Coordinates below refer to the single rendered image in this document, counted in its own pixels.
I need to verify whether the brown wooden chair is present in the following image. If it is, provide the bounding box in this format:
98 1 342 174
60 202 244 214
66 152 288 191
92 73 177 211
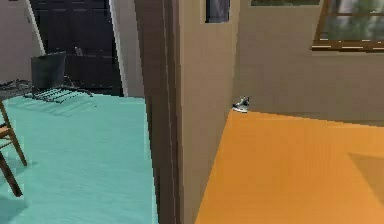
0 99 29 198

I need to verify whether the small black white object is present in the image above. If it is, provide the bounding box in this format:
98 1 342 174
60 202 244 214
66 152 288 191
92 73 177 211
232 95 251 114

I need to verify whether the black room door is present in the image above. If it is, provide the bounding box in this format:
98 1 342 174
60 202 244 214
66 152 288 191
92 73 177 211
29 0 124 97

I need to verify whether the dark framed wall picture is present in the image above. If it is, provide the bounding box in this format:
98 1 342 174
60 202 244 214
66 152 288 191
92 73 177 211
204 0 232 24

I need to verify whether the brown framed window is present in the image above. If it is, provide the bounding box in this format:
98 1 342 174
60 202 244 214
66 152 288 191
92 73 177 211
311 0 384 53

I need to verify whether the brown wooden door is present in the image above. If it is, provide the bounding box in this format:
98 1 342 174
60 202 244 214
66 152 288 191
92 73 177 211
134 0 185 224

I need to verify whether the green framed wall picture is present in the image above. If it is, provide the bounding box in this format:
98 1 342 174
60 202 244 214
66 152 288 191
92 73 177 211
250 0 321 7

